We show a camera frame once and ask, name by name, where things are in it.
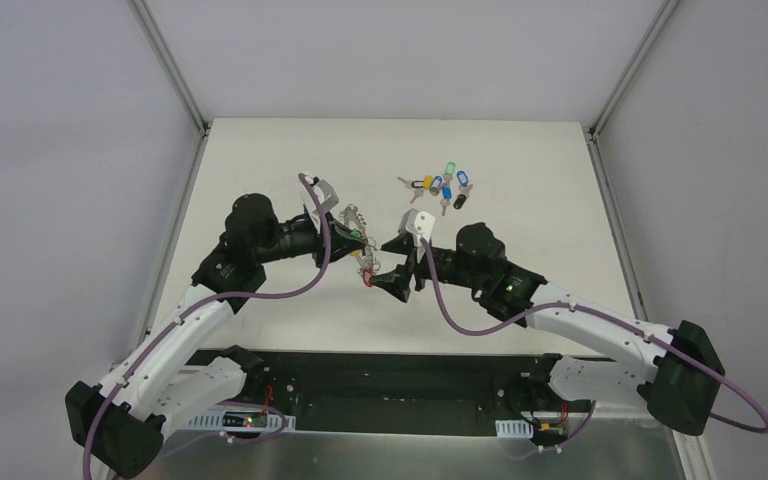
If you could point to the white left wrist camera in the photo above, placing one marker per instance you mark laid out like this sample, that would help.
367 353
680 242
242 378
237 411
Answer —
319 198

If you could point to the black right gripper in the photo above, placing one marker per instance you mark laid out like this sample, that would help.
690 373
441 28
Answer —
412 266

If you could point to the loose black key tag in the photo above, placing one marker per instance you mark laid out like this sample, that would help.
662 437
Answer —
460 201

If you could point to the loose green key tag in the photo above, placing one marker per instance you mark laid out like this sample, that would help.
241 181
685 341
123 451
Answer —
449 172

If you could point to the loose blue key tag left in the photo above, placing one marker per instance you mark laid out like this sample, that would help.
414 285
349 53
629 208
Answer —
437 185

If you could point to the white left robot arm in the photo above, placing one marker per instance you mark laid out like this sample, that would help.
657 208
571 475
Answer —
123 421

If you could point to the loose blue key tag right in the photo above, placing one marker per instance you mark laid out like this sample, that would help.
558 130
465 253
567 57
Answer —
463 181

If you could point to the aluminium frame rail front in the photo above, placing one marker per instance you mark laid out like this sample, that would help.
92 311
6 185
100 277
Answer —
309 383

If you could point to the red key tag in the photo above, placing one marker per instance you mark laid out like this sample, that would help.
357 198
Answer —
367 275

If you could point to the silver metal ring disc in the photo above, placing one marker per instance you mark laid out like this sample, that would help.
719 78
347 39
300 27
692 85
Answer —
368 264

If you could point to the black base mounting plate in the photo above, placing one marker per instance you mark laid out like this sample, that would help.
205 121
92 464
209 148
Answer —
371 393

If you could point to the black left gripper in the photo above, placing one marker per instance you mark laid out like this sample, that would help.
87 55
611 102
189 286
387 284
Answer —
325 240

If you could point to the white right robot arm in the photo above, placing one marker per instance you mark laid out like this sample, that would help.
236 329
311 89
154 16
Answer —
589 318

